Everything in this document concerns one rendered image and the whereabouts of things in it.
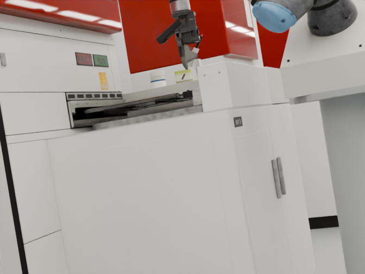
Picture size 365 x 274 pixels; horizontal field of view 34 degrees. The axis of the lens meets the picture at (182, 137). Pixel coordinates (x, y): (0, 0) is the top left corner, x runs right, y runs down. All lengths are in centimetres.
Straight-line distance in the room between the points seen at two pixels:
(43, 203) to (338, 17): 107
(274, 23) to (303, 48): 17
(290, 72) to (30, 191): 87
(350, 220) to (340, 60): 48
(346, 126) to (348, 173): 14
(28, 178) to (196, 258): 57
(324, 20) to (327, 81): 19
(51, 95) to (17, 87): 19
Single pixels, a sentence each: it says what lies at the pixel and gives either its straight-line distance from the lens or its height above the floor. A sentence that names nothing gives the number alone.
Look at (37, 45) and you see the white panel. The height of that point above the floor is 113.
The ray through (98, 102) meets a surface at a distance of 233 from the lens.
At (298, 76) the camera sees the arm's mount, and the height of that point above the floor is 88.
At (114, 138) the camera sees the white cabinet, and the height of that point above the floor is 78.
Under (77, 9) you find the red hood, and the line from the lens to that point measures 226.
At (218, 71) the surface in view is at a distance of 182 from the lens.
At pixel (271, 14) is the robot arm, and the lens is 173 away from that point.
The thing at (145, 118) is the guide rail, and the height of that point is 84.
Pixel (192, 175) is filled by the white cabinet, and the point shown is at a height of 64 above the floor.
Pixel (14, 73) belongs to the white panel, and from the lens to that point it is 194.
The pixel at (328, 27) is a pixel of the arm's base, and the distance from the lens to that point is 187.
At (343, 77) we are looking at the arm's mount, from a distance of 179.
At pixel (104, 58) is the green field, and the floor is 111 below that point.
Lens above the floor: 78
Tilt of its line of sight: 1 degrees down
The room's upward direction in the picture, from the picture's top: 9 degrees counter-clockwise
